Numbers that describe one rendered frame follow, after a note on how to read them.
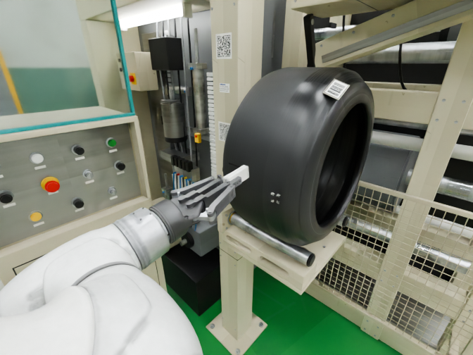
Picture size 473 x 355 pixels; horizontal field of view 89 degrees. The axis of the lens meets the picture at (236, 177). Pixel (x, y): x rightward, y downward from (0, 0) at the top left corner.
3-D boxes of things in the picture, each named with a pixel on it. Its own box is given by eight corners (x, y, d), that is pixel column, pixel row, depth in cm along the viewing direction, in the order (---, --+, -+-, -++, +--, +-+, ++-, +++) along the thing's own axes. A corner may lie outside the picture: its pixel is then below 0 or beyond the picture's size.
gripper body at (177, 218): (165, 220, 38) (210, 192, 43) (139, 201, 43) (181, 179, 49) (176, 253, 42) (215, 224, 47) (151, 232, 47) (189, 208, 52)
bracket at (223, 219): (217, 231, 97) (216, 210, 93) (274, 195, 123) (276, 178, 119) (223, 234, 95) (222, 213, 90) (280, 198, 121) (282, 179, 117)
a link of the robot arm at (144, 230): (105, 214, 40) (139, 196, 43) (124, 253, 44) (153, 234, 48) (130, 239, 34) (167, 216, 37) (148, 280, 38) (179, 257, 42)
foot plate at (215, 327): (205, 327, 148) (205, 325, 147) (236, 299, 165) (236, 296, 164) (238, 360, 131) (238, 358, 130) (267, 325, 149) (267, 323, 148)
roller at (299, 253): (236, 210, 98) (235, 220, 99) (228, 213, 95) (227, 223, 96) (317, 251, 76) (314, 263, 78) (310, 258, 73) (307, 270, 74)
